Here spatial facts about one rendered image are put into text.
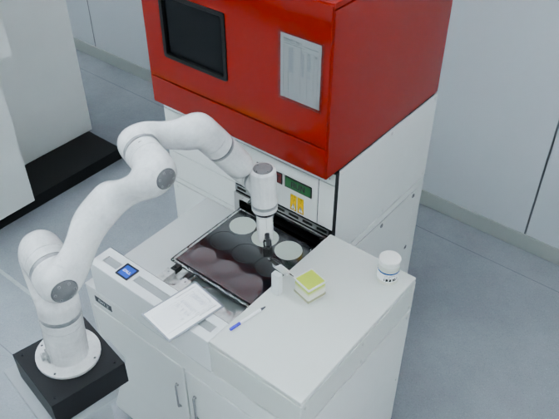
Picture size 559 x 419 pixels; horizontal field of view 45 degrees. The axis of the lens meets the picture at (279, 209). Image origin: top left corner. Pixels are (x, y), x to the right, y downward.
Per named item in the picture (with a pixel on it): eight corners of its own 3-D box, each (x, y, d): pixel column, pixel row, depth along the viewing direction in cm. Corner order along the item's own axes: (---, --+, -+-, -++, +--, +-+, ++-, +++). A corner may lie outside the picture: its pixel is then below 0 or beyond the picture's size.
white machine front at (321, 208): (176, 176, 289) (166, 93, 264) (333, 259, 250) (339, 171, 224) (171, 179, 287) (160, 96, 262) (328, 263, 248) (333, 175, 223)
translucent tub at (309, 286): (311, 282, 221) (311, 267, 216) (326, 296, 216) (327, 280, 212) (293, 293, 217) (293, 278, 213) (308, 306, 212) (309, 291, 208)
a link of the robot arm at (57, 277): (45, 278, 189) (66, 316, 179) (11, 264, 179) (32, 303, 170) (165, 145, 186) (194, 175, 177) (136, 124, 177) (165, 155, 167)
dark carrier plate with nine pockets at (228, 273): (241, 210, 260) (240, 209, 259) (313, 249, 243) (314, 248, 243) (176, 259, 239) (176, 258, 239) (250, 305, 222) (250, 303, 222)
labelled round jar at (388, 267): (383, 268, 226) (386, 246, 220) (402, 277, 222) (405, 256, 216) (372, 279, 222) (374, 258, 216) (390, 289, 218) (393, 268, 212)
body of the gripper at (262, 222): (251, 198, 221) (253, 224, 228) (254, 218, 213) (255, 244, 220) (274, 196, 222) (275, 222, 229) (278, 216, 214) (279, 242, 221)
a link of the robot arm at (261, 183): (244, 199, 217) (262, 214, 211) (241, 165, 209) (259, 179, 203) (264, 189, 221) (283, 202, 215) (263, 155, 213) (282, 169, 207)
